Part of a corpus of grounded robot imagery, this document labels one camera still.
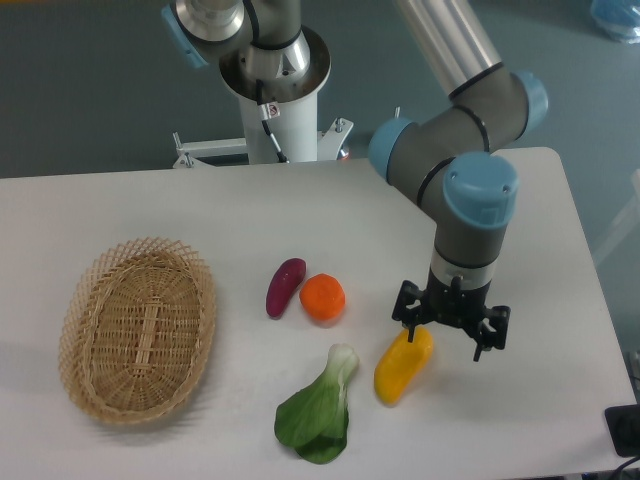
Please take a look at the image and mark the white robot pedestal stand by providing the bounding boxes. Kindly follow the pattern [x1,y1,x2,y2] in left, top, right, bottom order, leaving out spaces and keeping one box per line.
[173,26,354,168]

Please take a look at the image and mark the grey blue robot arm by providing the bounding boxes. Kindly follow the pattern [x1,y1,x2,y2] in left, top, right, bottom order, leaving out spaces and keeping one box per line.
[161,1,548,353]

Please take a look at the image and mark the blue plastic bag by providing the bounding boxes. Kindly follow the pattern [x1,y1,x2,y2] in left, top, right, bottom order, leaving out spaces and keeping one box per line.
[590,0,639,44]

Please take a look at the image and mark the yellow mango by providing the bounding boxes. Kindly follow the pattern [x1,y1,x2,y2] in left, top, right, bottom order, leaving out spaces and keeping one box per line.
[374,327,434,406]

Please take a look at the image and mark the woven wicker basket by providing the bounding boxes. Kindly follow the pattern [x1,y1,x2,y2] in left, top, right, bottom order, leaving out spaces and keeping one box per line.
[59,237,216,425]

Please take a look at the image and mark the purple eggplant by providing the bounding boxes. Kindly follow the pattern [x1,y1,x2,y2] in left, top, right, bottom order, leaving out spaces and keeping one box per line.
[265,258,306,319]

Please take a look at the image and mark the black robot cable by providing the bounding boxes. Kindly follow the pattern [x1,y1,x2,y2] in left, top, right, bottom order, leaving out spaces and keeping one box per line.
[253,78,291,165]

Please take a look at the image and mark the orange round fruit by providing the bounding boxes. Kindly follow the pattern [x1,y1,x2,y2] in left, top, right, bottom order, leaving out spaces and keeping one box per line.
[299,273,346,322]

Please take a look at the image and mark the black device at edge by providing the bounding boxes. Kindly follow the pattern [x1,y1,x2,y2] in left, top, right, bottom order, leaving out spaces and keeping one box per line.
[604,404,639,457]

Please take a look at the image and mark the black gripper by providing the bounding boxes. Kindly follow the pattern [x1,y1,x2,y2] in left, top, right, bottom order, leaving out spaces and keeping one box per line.
[392,250,511,362]

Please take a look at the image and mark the green bok choy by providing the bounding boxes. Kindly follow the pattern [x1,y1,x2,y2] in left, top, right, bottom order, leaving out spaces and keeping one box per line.
[274,343,359,465]

